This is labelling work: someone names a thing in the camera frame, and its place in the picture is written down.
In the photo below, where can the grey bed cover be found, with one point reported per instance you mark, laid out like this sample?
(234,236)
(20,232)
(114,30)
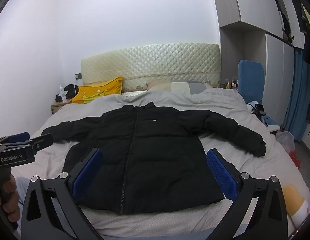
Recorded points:
(227,140)

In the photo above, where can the white and grey wardrobe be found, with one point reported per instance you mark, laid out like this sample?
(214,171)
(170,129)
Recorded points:
(255,17)

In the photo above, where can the black puffer jacket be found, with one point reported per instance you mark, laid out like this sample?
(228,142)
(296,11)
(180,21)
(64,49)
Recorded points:
(150,155)

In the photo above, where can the black device on chair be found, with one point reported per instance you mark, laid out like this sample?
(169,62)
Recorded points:
(259,110)

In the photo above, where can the blue curtain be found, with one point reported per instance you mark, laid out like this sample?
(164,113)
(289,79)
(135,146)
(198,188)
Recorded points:
(297,95)

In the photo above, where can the row of hanging clothes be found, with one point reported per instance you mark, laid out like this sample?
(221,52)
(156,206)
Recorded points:
(308,40)

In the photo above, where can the black bag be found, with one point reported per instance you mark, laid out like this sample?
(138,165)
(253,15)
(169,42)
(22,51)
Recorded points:
(71,90)

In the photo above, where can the white bottle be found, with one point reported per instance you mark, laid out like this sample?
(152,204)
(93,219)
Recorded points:
(61,93)

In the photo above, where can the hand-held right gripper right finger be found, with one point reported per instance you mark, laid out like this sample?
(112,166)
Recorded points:
(221,172)

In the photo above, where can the yellow pillow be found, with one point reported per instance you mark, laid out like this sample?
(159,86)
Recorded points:
(97,91)

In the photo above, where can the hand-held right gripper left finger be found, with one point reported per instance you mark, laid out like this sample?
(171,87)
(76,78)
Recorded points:
(87,172)

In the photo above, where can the row of small bottles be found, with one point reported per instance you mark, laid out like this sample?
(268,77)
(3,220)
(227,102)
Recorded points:
(231,84)

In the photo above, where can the cream quilted headboard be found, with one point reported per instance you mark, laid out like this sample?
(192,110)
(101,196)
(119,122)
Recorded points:
(155,65)

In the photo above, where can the wall socket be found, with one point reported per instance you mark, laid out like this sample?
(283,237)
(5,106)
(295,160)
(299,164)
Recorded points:
(77,76)

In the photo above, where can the light blue cloth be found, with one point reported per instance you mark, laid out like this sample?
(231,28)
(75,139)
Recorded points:
(271,121)

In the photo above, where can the red plastic bag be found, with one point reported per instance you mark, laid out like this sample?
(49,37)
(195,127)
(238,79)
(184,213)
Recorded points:
(295,158)

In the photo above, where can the person's left hand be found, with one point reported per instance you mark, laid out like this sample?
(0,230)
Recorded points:
(11,200)

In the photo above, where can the grey patchwork pillow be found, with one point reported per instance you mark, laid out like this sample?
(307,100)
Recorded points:
(185,87)

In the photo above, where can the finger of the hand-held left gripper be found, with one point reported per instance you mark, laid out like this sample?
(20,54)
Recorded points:
(18,137)
(43,141)

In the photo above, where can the clear plastic bag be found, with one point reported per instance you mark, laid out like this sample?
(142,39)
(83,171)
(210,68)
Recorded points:
(285,141)

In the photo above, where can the yellow and white plush cushion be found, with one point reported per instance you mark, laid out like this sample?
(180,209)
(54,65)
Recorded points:
(295,200)

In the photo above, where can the wooden nightstand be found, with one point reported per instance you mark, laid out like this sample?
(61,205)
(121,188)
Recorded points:
(58,106)

